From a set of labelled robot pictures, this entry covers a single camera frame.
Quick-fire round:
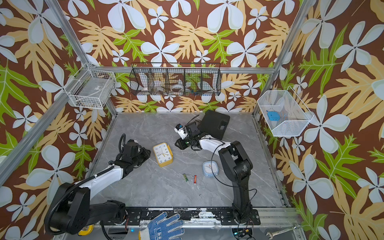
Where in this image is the white wire basket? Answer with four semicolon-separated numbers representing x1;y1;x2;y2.
257;87;314;138
65;64;116;110

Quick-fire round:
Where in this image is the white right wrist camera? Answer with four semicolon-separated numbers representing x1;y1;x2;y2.
174;124;188;140

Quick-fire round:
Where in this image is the black plastic tool case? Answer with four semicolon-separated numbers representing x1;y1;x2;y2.
199;110;231;140

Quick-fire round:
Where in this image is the blue object in basket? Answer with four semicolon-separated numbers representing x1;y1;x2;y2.
267;111;281;122

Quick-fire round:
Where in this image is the white wire basket left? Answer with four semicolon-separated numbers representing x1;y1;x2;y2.
65;64;116;110

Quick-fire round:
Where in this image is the yellow square alarm clock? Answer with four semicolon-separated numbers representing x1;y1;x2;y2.
153;143;173;168

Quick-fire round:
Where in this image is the white wire basket right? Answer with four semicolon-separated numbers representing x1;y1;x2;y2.
257;87;314;138

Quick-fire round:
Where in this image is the silver open-end wrench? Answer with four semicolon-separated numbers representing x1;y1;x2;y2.
266;224;301;240

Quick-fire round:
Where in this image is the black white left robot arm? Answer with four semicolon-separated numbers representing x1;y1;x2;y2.
44;134;151;235

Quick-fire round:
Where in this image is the black wire basket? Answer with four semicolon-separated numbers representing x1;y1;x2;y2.
128;62;222;96

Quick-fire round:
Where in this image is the green circuit board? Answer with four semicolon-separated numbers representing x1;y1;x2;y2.
232;228;253;240

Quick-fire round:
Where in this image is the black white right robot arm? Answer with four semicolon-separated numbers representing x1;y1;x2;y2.
174;121;253;224

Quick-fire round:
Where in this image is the yellow tape measure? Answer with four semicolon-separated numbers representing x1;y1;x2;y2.
78;225;94;236

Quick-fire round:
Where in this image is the blue white knit glove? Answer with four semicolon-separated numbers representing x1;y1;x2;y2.
139;212;185;240

